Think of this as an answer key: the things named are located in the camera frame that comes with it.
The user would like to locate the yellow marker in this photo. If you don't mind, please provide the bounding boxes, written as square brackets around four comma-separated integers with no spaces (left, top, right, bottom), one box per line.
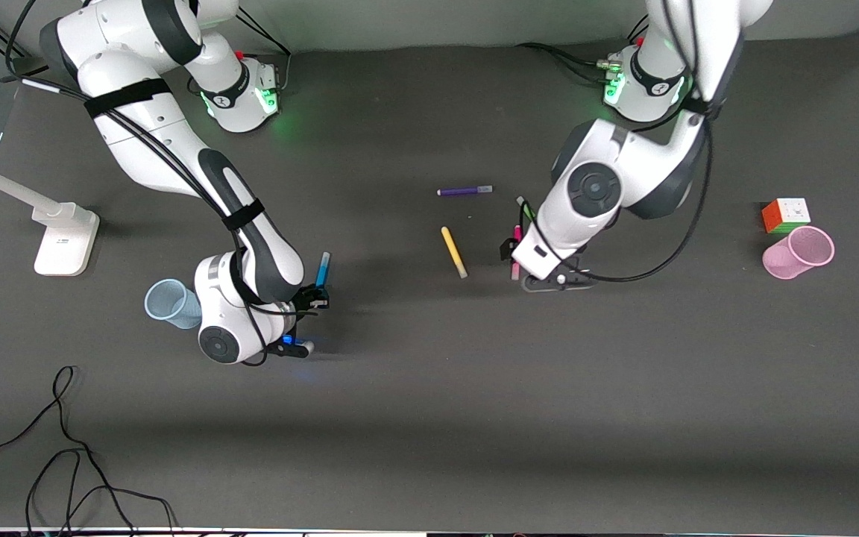
[441,226,469,279]

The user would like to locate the translucent blue plastic cup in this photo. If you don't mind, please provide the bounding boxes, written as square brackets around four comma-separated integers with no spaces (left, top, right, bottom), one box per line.
[145,279,204,330]

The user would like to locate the colourful puzzle cube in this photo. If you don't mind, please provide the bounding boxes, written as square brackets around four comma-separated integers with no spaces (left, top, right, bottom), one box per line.
[762,198,811,235]

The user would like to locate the translucent pink plastic cup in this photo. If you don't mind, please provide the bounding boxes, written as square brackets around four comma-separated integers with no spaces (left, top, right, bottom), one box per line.
[763,226,835,280]

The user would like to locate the black left arm base cables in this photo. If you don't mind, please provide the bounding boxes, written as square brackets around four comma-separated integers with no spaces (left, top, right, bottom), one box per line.
[515,16,650,87]

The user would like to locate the black arm base cables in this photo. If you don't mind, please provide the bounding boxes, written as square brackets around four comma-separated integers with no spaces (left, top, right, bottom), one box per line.
[515,16,650,87]
[236,7,293,95]

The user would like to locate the black right arm base cables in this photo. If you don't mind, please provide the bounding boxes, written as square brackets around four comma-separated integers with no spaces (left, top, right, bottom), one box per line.
[236,7,293,95]

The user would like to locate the loose black table cable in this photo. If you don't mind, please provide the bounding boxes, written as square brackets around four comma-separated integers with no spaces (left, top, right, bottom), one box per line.
[0,365,178,537]

